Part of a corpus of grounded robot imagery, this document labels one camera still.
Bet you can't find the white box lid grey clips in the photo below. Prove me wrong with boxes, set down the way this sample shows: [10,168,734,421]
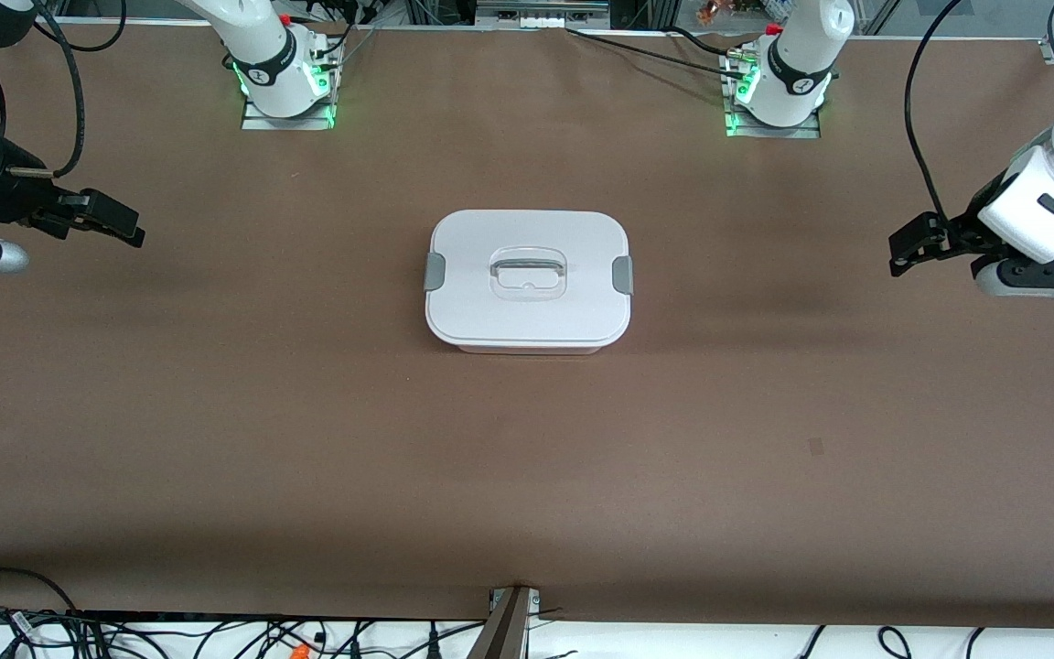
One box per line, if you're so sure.
[424,210,635,347]

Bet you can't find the pink plastic box base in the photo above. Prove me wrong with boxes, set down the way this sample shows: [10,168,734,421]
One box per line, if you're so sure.
[440,339,619,356]

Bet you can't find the grey box white connector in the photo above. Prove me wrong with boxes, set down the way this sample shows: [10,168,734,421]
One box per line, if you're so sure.
[477,0,610,30]

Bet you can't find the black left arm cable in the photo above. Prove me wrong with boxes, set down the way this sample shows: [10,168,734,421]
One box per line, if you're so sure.
[904,0,963,225]

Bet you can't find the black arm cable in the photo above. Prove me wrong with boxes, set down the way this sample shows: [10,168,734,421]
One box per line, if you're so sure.
[5,0,127,179]
[904,0,963,225]

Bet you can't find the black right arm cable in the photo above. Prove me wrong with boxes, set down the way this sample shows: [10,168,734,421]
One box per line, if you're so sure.
[5,0,127,179]

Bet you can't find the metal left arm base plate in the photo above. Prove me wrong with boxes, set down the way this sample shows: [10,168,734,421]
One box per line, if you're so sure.
[726,105,823,140]

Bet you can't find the long black table cable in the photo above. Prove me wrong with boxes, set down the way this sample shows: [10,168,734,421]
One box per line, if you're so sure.
[566,27,749,80]

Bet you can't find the black looped floor cable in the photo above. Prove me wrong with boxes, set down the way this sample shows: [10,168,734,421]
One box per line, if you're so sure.
[0,567,80,619]

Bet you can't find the grey metal camera post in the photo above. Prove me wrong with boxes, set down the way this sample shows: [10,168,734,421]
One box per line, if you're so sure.
[468,586,542,659]

